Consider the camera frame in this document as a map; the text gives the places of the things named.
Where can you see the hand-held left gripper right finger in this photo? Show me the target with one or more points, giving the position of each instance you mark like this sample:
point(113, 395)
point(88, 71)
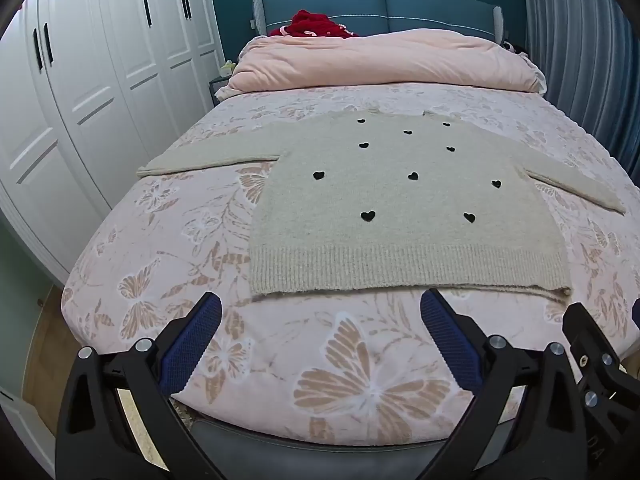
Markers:
point(450, 340)

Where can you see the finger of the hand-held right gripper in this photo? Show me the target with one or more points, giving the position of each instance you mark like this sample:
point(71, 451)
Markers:
point(636, 315)
point(595, 345)

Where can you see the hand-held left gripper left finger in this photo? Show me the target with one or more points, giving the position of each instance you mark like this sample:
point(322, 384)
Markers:
point(192, 345)

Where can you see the beige knit sweater black hearts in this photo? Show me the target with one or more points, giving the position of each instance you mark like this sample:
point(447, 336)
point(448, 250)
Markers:
point(400, 200)

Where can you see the bed with pink floral sheet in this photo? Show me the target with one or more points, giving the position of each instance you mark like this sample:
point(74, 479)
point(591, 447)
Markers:
point(350, 365)

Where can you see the dark nightstand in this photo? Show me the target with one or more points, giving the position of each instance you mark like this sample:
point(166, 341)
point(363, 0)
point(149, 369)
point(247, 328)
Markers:
point(220, 87)

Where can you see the blue-grey curtain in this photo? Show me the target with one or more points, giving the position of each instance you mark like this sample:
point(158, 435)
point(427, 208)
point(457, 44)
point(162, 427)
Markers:
point(585, 60)

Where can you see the white wardrobe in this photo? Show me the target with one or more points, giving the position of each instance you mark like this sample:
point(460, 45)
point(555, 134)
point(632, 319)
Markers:
point(100, 100)

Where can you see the pink duvet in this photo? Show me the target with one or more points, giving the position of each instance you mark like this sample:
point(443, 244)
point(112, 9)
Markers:
point(380, 60)

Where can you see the blue padded headboard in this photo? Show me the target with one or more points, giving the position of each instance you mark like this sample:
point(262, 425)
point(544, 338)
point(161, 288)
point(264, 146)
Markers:
point(400, 10)

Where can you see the red knit cloth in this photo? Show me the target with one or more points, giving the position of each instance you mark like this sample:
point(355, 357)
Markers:
point(315, 24)

